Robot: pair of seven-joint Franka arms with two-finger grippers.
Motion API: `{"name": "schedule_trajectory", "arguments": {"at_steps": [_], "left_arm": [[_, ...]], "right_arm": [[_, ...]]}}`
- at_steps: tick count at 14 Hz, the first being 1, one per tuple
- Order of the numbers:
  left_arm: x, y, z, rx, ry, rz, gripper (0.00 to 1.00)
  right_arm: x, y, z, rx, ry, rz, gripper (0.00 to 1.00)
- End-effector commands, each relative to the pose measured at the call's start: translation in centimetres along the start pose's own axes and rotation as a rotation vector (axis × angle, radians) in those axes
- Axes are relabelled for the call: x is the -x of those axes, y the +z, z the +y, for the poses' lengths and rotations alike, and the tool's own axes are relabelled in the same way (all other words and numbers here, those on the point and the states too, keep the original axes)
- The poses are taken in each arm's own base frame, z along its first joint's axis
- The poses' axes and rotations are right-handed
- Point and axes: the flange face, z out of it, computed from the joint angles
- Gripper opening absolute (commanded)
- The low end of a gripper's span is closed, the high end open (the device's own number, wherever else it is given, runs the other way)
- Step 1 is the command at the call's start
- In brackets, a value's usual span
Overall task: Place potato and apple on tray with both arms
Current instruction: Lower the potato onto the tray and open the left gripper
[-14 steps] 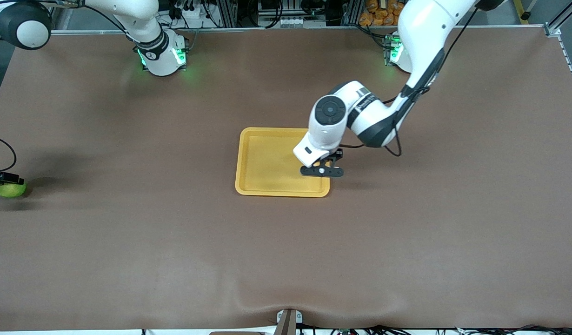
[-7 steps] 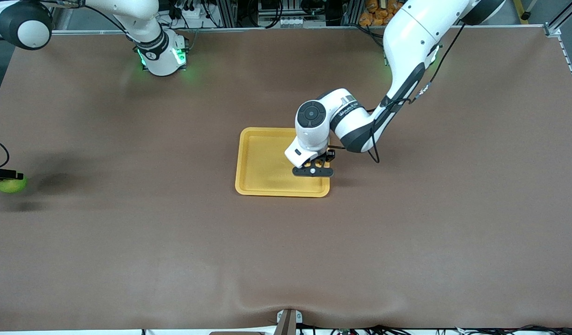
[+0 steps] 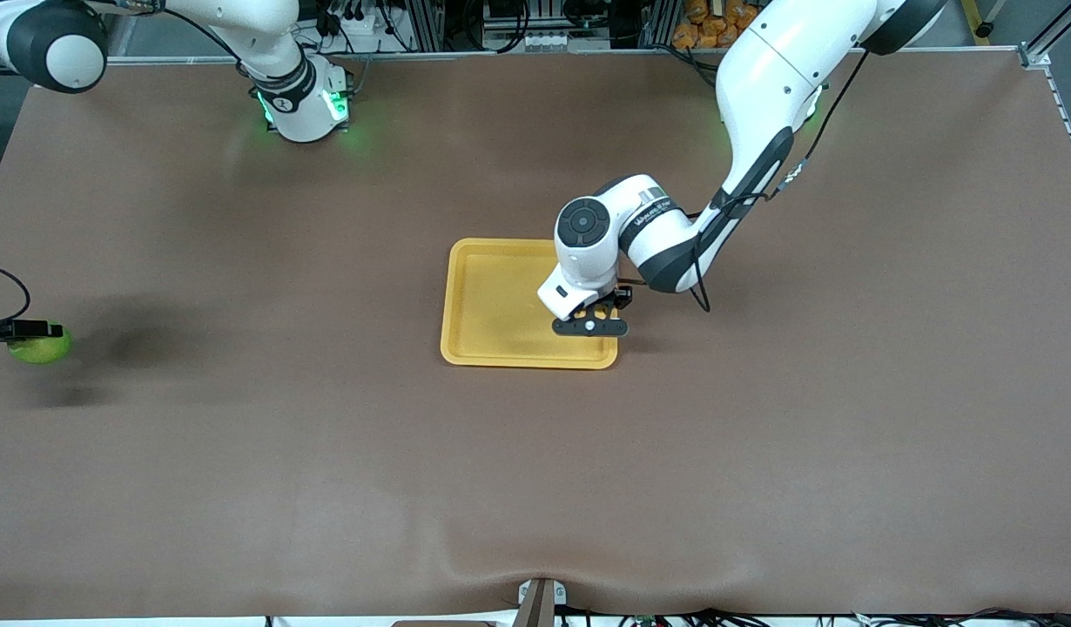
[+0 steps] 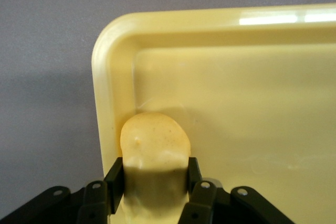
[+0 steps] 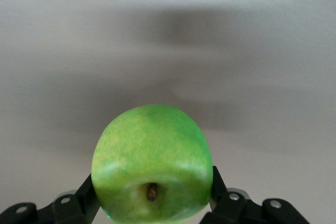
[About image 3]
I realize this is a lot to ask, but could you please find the green apple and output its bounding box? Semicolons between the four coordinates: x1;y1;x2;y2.
7;324;73;366

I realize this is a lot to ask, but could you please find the yellow plastic tray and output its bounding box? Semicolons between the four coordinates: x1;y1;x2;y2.
440;238;619;370

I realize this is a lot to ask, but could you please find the orange packaged food pile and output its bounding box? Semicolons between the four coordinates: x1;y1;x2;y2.
672;0;767;50

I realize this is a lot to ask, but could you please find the white power strip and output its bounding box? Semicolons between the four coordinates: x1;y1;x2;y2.
322;7;381;40

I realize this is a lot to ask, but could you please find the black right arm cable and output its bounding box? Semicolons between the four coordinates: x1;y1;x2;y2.
0;261;31;325

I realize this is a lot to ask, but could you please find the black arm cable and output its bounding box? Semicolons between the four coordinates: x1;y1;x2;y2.
0;261;31;325
688;48;872;313

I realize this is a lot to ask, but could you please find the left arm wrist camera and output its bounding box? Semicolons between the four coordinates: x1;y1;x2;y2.
550;305;630;339

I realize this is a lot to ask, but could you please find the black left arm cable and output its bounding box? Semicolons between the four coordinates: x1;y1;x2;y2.
688;48;872;313

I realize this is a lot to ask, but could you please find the silver table edge rail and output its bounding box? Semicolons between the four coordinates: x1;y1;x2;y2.
44;48;1037;66

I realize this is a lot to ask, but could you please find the silver aluminium frame post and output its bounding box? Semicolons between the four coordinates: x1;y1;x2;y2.
405;0;447;53
640;0;677;50

